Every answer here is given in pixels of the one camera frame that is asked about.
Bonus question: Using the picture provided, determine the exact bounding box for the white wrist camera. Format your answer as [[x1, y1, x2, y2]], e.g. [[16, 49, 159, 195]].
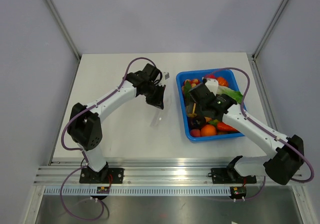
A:
[[162, 72, 170, 80], [203, 78, 219, 95]]

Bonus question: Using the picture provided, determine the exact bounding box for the red carrot toy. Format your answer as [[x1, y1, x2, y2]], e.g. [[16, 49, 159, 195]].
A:
[[216, 122, 238, 132]]

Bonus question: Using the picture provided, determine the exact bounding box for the small pink peach toy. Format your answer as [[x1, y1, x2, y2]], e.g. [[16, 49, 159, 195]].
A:
[[189, 129, 202, 138]]

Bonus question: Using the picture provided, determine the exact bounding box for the clear zip top bag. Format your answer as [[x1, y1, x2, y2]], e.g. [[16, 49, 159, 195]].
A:
[[150, 94, 172, 128]]

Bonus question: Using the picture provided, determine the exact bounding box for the orange fruit toy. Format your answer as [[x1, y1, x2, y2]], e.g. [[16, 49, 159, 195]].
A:
[[200, 124, 217, 137]]

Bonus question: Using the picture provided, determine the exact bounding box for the white slotted cable duct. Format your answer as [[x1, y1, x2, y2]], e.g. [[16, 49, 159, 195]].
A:
[[44, 186, 231, 197]]

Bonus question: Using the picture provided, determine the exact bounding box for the lychee cluster toy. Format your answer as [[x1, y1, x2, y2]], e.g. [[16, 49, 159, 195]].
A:
[[183, 78, 200, 88]]

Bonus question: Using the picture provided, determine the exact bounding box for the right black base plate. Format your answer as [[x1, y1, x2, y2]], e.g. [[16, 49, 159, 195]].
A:
[[208, 167, 257, 184]]

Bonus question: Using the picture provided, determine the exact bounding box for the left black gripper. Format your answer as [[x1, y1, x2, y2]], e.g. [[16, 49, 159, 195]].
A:
[[144, 82, 166, 110]]

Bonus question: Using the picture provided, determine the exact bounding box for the blue plastic bin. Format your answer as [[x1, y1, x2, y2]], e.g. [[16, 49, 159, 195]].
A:
[[176, 69, 244, 143]]

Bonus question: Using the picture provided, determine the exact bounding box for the aluminium mounting rail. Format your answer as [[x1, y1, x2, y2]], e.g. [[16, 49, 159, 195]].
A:
[[33, 157, 306, 186]]

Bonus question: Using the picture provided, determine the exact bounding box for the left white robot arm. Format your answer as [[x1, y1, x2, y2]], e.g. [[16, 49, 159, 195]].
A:
[[66, 63, 166, 184]]

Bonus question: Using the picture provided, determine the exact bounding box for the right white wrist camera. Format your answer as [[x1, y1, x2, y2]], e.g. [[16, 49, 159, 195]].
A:
[[203, 78, 219, 95]]

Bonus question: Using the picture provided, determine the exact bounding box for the black eggplant toy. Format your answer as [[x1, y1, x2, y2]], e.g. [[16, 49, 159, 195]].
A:
[[190, 116, 207, 129]]

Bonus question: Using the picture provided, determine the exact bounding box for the red strawberry toy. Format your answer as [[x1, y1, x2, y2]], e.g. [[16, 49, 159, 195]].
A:
[[205, 74, 216, 79]]

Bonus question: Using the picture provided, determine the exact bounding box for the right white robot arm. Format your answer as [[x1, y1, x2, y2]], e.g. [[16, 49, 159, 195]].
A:
[[189, 83, 304, 185]]

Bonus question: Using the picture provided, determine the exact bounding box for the green cabbage toy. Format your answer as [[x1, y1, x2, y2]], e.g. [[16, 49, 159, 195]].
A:
[[216, 85, 243, 104]]

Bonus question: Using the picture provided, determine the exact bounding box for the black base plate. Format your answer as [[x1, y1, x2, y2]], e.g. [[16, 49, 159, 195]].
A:
[[208, 167, 257, 184], [79, 167, 124, 184]]

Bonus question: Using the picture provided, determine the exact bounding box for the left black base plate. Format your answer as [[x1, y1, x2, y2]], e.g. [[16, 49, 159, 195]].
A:
[[79, 167, 124, 184]]

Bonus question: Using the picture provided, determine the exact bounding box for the green leaf toy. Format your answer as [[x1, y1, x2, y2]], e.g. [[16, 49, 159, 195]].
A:
[[183, 80, 192, 98]]

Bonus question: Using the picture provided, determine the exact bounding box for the orange persimmon toy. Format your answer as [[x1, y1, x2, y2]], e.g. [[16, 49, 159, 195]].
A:
[[216, 76, 229, 87]]

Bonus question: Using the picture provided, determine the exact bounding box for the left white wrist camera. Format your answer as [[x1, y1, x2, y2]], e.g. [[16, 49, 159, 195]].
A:
[[162, 72, 170, 80]]

